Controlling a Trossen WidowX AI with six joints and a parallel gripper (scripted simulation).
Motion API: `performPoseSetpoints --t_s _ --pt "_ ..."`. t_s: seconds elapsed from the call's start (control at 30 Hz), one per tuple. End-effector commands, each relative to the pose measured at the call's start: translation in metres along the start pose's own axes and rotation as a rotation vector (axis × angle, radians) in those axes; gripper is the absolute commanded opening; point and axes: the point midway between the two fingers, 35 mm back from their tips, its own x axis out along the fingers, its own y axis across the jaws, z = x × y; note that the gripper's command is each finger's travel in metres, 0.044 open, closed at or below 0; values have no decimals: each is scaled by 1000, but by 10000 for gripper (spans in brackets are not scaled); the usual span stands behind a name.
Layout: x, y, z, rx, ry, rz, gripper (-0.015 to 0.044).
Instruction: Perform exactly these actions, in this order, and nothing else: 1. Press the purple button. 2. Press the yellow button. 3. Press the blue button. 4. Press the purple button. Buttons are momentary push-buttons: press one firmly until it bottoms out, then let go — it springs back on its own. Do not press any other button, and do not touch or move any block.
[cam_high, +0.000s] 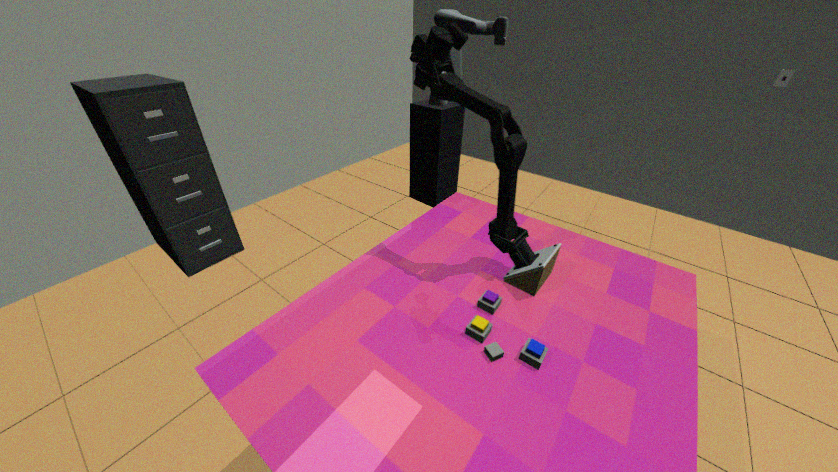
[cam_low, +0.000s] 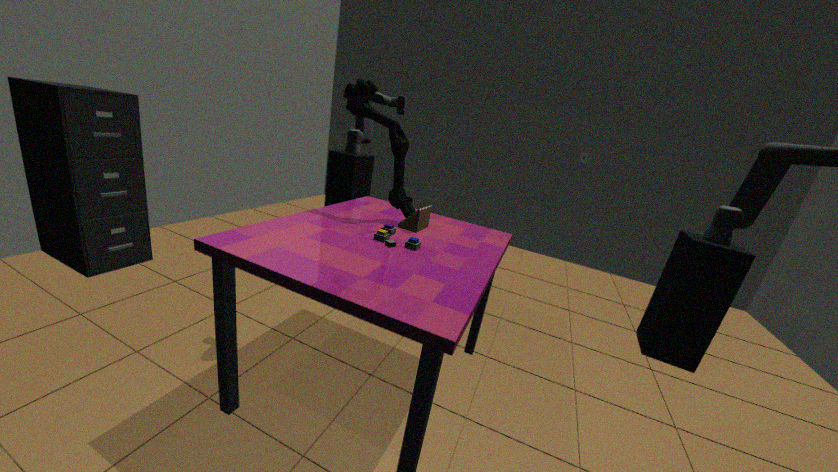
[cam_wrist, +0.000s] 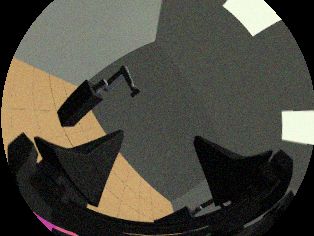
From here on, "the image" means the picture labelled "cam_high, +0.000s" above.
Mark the blue button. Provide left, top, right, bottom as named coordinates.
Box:
left=519, top=338, right=549, bottom=370

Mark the yellow button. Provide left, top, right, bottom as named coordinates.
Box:
left=465, top=316, right=492, bottom=344

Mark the purple button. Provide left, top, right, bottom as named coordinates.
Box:
left=477, top=290, right=503, bottom=315

